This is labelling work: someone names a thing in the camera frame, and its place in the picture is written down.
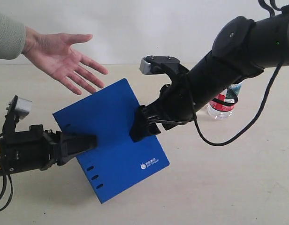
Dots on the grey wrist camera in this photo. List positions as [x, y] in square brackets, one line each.
[157, 65]
[17, 109]

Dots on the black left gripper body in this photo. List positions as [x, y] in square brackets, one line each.
[29, 150]

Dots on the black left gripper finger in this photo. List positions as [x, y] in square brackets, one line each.
[70, 146]

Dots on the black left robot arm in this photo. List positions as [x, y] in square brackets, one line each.
[40, 149]

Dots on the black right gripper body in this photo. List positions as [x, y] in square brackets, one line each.
[173, 107]

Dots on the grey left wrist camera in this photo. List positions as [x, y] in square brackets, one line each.
[17, 109]

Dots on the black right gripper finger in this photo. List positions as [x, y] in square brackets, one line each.
[144, 124]

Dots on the clear water bottle red cap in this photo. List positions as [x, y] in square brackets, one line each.
[222, 106]

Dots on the person's bare hand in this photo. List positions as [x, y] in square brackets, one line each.
[53, 54]

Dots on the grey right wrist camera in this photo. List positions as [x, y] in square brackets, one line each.
[157, 65]

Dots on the blue ring-binder notebook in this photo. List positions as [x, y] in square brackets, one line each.
[117, 163]

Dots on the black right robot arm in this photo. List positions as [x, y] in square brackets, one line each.
[243, 49]

